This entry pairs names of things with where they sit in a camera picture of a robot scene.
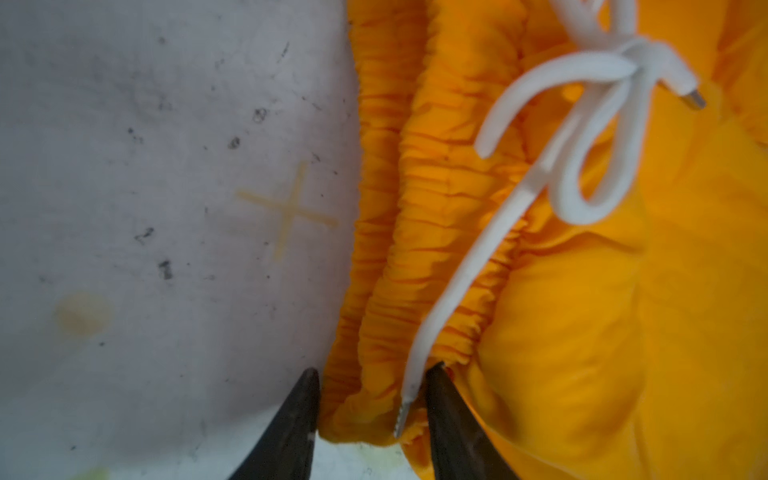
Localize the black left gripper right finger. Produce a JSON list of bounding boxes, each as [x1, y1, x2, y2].
[[426, 363, 519, 480]]

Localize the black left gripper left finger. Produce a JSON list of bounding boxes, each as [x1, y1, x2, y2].
[[230, 368, 320, 480]]

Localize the orange drawstring shorts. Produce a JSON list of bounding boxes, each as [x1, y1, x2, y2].
[[318, 1, 767, 479]]

